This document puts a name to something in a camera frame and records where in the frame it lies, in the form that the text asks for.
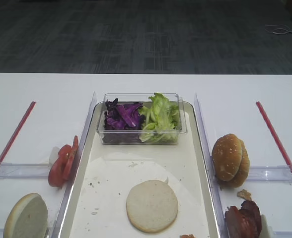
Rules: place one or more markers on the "green lettuce leaves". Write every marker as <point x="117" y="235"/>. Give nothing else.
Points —
<point x="161" y="121"/>

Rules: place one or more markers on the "tomato slices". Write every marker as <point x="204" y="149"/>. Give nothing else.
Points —
<point x="61" y="169"/>

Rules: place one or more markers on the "dark meat patties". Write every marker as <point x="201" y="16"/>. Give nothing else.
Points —
<point x="244" y="222"/>

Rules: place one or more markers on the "clear plastic salad container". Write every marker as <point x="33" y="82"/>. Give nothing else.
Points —
<point x="115" y="137"/>

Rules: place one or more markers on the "shredded purple cabbage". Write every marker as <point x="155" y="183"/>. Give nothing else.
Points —
<point x="123" y="116"/>

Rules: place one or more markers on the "metal serving tray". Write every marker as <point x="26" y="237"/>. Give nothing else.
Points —
<point x="107" y="173"/>

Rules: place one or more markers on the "bottom bun on tray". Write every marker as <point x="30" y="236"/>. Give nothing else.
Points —
<point x="152" y="206"/>

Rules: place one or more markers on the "sesame bun front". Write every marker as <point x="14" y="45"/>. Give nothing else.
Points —
<point x="227" y="156"/>

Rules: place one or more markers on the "sesame bun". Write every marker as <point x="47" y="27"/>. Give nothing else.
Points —
<point x="243" y="170"/>
<point x="227" y="156"/>

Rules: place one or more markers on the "white holder block left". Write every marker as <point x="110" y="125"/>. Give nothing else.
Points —
<point x="54" y="155"/>

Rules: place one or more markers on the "white holder block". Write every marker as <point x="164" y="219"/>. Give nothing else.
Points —
<point x="266" y="231"/>
<point x="54" y="155"/>

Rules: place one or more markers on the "sesame bun back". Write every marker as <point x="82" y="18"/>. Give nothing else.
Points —
<point x="243" y="170"/>

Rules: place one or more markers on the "left red strip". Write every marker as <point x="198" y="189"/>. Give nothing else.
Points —
<point x="16" y="132"/>

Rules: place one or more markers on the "red strip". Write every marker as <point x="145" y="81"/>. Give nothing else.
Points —
<point x="275" y="136"/>
<point x="16" y="132"/>

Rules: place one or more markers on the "left long clear divider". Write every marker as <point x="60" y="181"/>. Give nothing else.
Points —
<point x="61" y="222"/>

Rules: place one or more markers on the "long clear divider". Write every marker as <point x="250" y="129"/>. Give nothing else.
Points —
<point x="61" y="222"/>
<point x="210" y="172"/>

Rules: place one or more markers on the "bun crumb piece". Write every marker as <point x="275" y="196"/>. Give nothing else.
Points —
<point x="244" y="194"/>

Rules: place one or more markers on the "right long clear divider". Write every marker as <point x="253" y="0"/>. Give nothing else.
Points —
<point x="210" y="172"/>

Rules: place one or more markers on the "bun half left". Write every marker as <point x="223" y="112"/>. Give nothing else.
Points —
<point x="28" y="218"/>

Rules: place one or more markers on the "right upper clear crossbar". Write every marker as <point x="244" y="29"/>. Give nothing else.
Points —
<point x="270" y="174"/>

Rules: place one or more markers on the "clear crossbar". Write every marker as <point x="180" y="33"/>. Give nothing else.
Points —
<point x="26" y="171"/>
<point x="270" y="174"/>

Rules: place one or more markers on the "left upper clear crossbar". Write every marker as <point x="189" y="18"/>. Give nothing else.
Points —
<point x="26" y="171"/>

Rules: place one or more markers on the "white holder block right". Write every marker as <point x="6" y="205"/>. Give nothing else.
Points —
<point x="266" y="231"/>

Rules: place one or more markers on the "right red strip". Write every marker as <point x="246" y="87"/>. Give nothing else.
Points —
<point x="275" y="136"/>

